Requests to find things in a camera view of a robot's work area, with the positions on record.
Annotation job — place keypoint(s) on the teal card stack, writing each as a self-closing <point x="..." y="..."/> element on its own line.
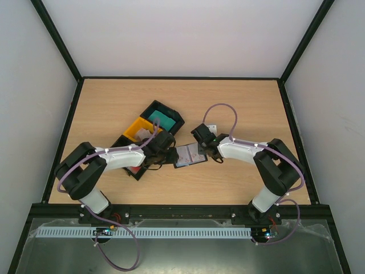
<point x="165" y="122"/>

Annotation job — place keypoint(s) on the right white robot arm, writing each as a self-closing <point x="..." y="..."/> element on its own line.
<point x="280" y="171"/>

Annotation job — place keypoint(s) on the white slotted cable duct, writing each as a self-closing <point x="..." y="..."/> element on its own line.
<point x="145" y="233"/>

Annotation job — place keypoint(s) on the white pink card stack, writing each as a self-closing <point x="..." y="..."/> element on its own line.
<point x="142" y="134"/>

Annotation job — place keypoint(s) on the black bin with red cards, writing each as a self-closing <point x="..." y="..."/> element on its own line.
<point x="124" y="141"/>

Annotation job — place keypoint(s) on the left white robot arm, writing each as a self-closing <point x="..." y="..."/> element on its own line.
<point x="79" y="173"/>

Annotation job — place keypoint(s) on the black leather card holder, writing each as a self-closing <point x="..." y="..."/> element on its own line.
<point x="189" y="155"/>

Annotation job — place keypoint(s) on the black front rail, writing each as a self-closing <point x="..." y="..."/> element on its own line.
<point x="237" y="214"/>

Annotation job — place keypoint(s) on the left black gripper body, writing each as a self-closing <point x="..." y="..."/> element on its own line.
<point x="165" y="158"/>

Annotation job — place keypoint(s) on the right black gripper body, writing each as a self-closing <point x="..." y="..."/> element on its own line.
<point x="210" y="149"/>

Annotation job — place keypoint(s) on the red white card stack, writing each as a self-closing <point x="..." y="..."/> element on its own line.
<point x="134" y="170"/>

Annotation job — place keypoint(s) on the black aluminium frame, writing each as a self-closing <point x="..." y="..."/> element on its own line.
<point x="310" y="186"/>

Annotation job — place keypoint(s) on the yellow bin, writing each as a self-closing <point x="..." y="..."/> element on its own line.
<point x="135" y="126"/>

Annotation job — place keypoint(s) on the black bin with teal cards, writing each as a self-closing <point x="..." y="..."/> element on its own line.
<point x="156" y="105"/>

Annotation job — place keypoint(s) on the white pink credit card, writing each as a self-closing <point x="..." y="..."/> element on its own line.
<point x="183" y="154"/>
<point x="194" y="153"/>

